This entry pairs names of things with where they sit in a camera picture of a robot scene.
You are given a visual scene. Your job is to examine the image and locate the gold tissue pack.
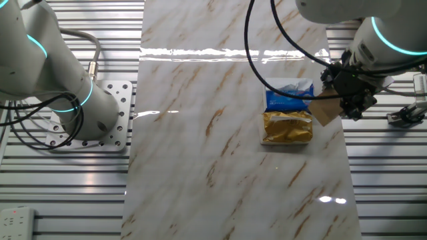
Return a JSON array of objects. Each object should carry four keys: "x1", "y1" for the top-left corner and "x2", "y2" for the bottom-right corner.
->
[{"x1": 260, "y1": 111, "x2": 314, "y2": 146}]

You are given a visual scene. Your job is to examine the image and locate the white power strip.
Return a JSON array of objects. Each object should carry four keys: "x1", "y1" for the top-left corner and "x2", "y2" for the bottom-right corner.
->
[{"x1": 0, "y1": 205, "x2": 36, "y2": 240}]

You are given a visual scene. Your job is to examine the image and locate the thin black looped cable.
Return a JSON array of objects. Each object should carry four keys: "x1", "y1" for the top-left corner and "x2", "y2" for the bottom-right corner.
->
[{"x1": 0, "y1": 93, "x2": 84, "y2": 151}]

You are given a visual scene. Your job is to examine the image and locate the marble pattern board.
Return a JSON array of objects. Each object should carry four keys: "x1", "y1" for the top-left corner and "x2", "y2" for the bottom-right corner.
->
[{"x1": 120, "y1": 0, "x2": 363, "y2": 240}]

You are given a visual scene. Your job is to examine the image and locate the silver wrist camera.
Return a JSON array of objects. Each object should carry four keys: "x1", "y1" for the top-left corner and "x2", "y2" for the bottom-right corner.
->
[{"x1": 376, "y1": 75, "x2": 395, "y2": 89}]

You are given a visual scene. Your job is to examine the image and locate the blue tissue pack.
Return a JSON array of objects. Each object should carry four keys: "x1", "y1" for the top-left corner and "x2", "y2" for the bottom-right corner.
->
[{"x1": 263, "y1": 77, "x2": 315, "y2": 113}]

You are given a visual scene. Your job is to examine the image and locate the thick grey cable with connector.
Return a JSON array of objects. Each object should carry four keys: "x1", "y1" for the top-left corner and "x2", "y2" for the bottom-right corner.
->
[{"x1": 61, "y1": 28, "x2": 102, "y2": 83}]

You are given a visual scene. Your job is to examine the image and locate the aluminium corner bracket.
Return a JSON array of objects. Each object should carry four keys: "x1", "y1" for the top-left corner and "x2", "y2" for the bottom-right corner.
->
[{"x1": 386, "y1": 101, "x2": 427, "y2": 128}]

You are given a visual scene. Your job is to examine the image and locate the small wooden block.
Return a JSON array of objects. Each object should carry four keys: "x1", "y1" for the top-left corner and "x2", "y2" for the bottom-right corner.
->
[{"x1": 308, "y1": 88, "x2": 344, "y2": 127}]

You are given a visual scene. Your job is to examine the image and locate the small silver camera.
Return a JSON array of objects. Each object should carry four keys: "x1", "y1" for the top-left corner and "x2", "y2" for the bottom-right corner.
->
[{"x1": 412, "y1": 73, "x2": 427, "y2": 102}]

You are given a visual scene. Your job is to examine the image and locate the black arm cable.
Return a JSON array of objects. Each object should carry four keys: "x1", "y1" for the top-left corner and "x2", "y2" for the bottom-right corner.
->
[
  {"x1": 270, "y1": 0, "x2": 333, "y2": 67},
  {"x1": 243, "y1": 0, "x2": 338, "y2": 101}
]

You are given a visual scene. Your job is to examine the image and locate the black cable loop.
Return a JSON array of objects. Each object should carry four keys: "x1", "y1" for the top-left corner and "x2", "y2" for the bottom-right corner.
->
[{"x1": 398, "y1": 105, "x2": 427, "y2": 125}]

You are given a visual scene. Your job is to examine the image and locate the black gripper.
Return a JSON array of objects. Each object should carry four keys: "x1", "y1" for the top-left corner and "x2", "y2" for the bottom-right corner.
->
[{"x1": 320, "y1": 65, "x2": 380, "y2": 121}]

